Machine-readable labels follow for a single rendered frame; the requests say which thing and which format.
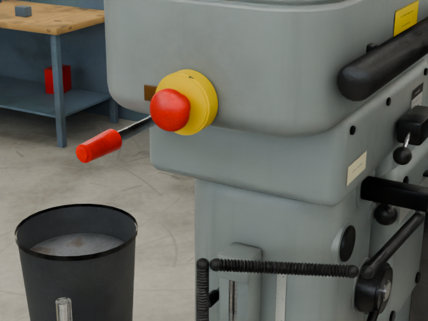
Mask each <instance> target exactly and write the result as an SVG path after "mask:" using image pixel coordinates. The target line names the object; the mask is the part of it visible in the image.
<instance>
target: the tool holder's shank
mask: <svg viewBox="0 0 428 321"><path fill-rule="evenodd" d="M55 304H56V314H57V321H73V319H72V309H71V300H70V298H67V297H62V298H59V299H57V300H56V302H55Z"/></svg>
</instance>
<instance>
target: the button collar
mask: <svg viewBox="0 0 428 321"><path fill-rule="evenodd" d="M162 89H174V90H177V91H178V92H179V93H181V94H183V95H185V96H186V97H187V98H188V99H189V101H190V116H189V121H188V122H187V124H186V126H185V127H183V128H182V129H180V130H178V131H175V133H177V134H181V135H191V134H195V133H197V132H199V131H201V130H203V129H204V128H206V127H208V126H209V125H210V124H211V123H212V122H213V121H214V119H215V117H216V114H217V110H218V99H217V94H216V92H215V89H214V88H213V85H212V84H211V83H210V81H209V80H208V79H207V78H206V77H205V76H204V75H202V74H201V73H199V72H197V71H194V70H191V69H183V70H179V71H177V72H175V73H172V74H170V75H167V76H166V77H164V78H163V79H162V80H161V81H160V83H159V84H158V86H157V89H156V91H155V93H156V92H158V91H160V90H162Z"/></svg>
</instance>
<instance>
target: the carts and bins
mask: <svg viewBox="0 0 428 321"><path fill-rule="evenodd" d="M135 224H136V225H135ZM136 226H137V227H138V223H137V221H136V219H135V218H134V217H133V216H132V215H131V214H130V213H128V212H126V211H124V210H121V209H119V208H115V207H112V206H107V205H102V204H67V205H62V206H56V207H53V208H48V209H45V210H41V211H39V212H37V213H34V214H32V215H30V216H28V217H27V218H25V219H24V220H23V221H21V223H19V224H18V225H17V228H16V229H15V235H16V234H17V240H16V238H15V242H16V244H17V245H18V250H19V254H20V262H21V266H22V274H23V278H24V285H25V293H26V297H27V305H28V309H29V316H30V321H57V314H56V304H55V302H56V300H57V299H59V298H62V297H67V298H70V300H71V309H72V319H73V321H132V312H133V295H134V264H135V248H136V236H137V235H138V229H137V230H136ZM17 231H18V232H17Z"/></svg>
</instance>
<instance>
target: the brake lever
mask: <svg viewBox="0 0 428 321"><path fill-rule="evenodd" d="M155 125H156V124H155V123H154V121H153V120H152V118H151V116H149V117H147V118H144V119H143V120H140V121H138V122H136V123H134V124H132V125H129V126H127V127H125V128H123V129H121V130H119V131H116V130H114V129H108V130H106V131H104V132H102V133H101V134H98V135H97V136H95V137H93V138H91V139H89V140H88V141H86V142H84V143H82V144H81V145H78V146H77V148H76V156H77V157H78V159H79V160H80V161H81V162H83V163H88V162H90V161H93V160H95V159H98V158H100V157H102V156H104V155H107V154H109V153H112V152H114V151H116V150H118V149H120V147H121V146H122V141H124V140H126V139H128V138H130V137H132V136H134V135H136V134H138V133H140V132H143V131H145V130H147V129H149V128H151V127H153V126H155Z"/></svg>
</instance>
